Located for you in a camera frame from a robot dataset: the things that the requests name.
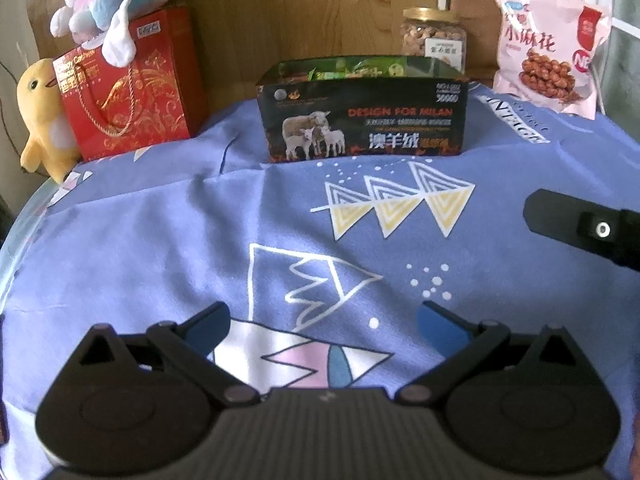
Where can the brown chair back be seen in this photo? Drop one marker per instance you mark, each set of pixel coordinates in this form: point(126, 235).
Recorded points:
point(470, 20)

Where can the light green snack packet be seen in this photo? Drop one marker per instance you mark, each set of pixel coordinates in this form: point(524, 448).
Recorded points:
point(370, 66)

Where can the blue printed blanket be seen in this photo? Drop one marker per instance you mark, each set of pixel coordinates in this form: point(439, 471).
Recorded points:
point(150, 240)

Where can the black sheep print box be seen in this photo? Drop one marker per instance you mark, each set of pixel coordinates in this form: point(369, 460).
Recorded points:
point(380, 125)

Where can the wooden headboard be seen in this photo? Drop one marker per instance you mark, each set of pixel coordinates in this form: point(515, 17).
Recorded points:
point(300, 10)

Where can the pink fried twist snack bag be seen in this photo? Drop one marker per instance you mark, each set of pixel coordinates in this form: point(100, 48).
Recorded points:
point(545, 55)

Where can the glass nut jar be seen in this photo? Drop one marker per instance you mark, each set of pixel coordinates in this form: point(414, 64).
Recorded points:
point(432, 37)

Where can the yellow duck plush toy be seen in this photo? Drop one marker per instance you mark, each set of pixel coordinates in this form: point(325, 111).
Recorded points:
point(42, 120)

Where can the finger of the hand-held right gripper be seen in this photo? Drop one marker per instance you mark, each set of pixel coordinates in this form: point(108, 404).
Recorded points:
point(555, 217)

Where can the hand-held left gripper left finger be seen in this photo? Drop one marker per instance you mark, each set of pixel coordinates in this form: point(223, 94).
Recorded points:
point(212, 320)

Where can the red gift bag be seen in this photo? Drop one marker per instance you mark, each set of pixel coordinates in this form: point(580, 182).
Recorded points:
point(145, 100)

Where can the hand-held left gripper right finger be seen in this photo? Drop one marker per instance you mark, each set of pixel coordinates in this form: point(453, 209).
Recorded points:
point(436, 320)

